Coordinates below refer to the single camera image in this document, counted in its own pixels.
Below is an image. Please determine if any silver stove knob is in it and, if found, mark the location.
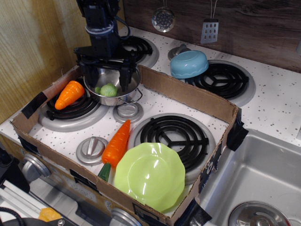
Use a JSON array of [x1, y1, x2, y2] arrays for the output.
[[113, 103, 144, 123], [168, 44, 190, 61], [76, 137, 108, 166]]

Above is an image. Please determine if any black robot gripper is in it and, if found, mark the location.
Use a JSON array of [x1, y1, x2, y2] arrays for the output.
[[73, 32, 138, 92]]

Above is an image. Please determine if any blue plastic bowl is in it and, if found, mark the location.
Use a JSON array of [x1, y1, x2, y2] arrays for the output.
[[170, 50, 209, 79]]

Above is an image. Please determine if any silver oven knob left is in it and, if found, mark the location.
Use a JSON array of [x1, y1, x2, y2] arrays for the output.
[[22, 154, 51, 182]]

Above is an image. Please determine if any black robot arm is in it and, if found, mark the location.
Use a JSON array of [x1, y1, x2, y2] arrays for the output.
[[73, 0, 136, 92]]

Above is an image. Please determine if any yellow sponge piece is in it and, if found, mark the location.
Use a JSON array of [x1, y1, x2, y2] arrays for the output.
[[38, 207, 62, 222]]

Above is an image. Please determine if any front right black burner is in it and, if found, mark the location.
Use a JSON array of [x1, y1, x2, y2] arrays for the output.
[[128, 113, 215, 185]]

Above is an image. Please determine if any silver oven knob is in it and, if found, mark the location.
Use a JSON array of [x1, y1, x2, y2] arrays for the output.
[[22, 154, 51, 182], [109, 208, 137, 226]]

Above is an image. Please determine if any short orange toy carrot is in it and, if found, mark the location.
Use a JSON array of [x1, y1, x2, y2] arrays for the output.
[[55, 81, 85, 110]]

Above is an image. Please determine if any hanging steel strainer ladle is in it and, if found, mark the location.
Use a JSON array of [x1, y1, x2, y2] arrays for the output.
[[151, 0, 175, 33]]

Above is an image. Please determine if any light green plastic plate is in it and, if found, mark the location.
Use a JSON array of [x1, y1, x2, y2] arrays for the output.
[[114, 143, 185, 212]]

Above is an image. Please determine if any rear left black burner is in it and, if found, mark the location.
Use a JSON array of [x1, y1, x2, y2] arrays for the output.
[[117, 36, 159, 68]]

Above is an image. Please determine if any silver stove knob upper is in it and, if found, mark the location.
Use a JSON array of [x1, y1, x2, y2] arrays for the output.
[[113, 103, 144, 123]]

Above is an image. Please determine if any silver rear stove knob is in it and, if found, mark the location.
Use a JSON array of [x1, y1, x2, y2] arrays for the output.
[[168, 44, 190, 61]]

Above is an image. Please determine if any brown cardboard fence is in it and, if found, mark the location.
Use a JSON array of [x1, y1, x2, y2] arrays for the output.
[[10, 53, 249, 226]]

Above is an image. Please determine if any silver sink drain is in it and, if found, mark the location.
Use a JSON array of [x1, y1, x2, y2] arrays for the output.
[[227, 201, 292, 226]]

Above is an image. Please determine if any long orange toy carrot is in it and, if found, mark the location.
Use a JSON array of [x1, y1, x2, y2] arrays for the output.
[[98, 120, 131, 182]]

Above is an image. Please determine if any black cable loop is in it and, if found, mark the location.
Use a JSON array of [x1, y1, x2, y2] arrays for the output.
[[0, 206, 25, 226]]

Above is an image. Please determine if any hanging steel slotted spatula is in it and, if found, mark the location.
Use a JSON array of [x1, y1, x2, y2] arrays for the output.
[[200, 0, 219, 44]]

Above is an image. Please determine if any small steel pan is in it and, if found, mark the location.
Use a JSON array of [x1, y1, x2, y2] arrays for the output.
[[83, 68, 142, 106]]

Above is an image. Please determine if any green toy broccoli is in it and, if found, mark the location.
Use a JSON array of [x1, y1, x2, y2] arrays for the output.
[[95, 83, 118, 97]]

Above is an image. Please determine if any silver oven knob centre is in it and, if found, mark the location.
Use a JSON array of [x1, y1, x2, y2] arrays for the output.
[[109, 208, 137, 226]]

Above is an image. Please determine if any silver stove knob lower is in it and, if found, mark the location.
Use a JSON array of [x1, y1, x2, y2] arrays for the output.
[[76, 137, 108, 166]]

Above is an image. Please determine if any stainless steel sink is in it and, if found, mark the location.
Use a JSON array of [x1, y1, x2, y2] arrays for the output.
[[199, 129, 301, 226]]

